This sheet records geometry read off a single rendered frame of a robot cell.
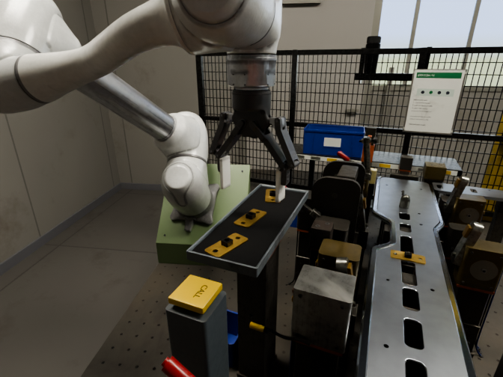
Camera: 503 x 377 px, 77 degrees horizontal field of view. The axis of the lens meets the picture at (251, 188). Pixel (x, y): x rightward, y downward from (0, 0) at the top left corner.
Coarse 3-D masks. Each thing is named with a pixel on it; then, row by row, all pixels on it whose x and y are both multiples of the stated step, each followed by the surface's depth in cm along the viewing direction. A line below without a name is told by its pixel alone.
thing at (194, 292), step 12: (192, 276) 50; (180, 288) 48; (192, 288) 48; (204, 288) 48; (216, 288) 48; (168, 300) 46; (180, 300) 45; (192, 300) 45; (204, 300) 45; (204, 312) 45
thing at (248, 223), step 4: (248, 212) 69; (252, 212) 69; (260, 212) 71; (264, 212) 71; (244, 216) 69; (248, 216) 68; (252, 216) 68; (256, 216) 69; (260, 216) 69; (240, 220) 68; (244, 220) 68; (248, 220) 68; (252, 220) 68; (256, 220) 68; (236, 224) 66; (240, 224) 66; (244, 224) 66; (248, 224) 66; (252, 224) 66
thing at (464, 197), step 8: (456, 200) 109; (464, 200) 108; (472, 200) 107; (480, 200) 106; (456, 208) 110; (464, 208) 109; (472, 208) 108; (480, 208) 107; (448, 216) 115; (456, 216) 110; (464, 216) 109; (472, 216) 108; (480, 216) 108
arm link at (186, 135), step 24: (0, 0) 70; (24, 0) 70; (48, 0) 75; (0, 24) 66; (24, 24) 68; (48, 24) 73; (48, 48) 73; (72, 48) 78; (96, 96) 90; (120, 96) 93; (144, 96) 102; (144, 120) 103; (168, 120) 110; (192, 120) 120; (168, 144) 113; (192, 144) 117
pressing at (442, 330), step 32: (384, 192) 125; (416, 192) 125; (416, 224) 100; (384, 256) 84; (384, 288) 72; (416, 288) 72; (448, 288) 72; (384, 320) 63; (416, 320) 63; (448, 320) 63; (384, 352) 56; (416, 352) 56; (448, 352) 56
